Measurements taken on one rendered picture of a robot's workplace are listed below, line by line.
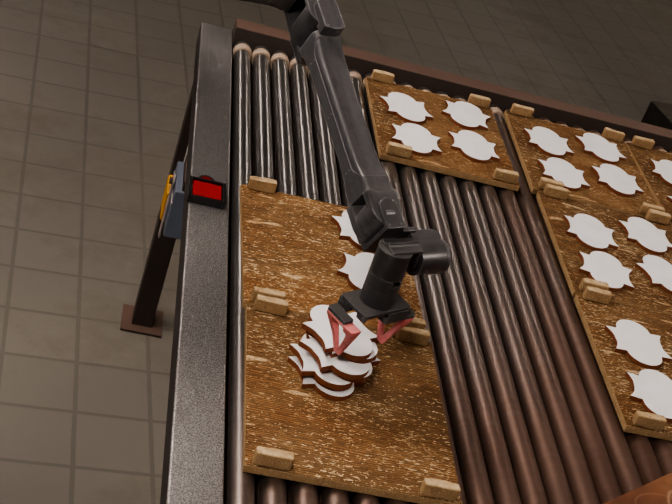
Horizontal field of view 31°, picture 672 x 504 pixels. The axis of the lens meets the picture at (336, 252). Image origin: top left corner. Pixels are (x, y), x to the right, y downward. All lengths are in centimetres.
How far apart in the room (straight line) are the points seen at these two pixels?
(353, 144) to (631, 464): 76
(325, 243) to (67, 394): 113
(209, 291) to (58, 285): 151
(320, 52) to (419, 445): 67
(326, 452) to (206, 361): 27
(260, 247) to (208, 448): 56
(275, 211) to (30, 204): 167
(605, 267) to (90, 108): 246
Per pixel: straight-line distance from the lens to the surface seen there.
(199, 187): 246
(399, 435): 200
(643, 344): 250
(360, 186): 192
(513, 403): 221
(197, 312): 213
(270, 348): 207
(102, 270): 376
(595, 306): 257
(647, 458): 225
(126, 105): 470
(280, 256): 231
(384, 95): 309
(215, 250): 231
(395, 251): 188
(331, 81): 202
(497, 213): 278
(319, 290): 225
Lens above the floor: 217
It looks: 31 degrees down
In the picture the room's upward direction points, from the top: 20 degrees clockwise
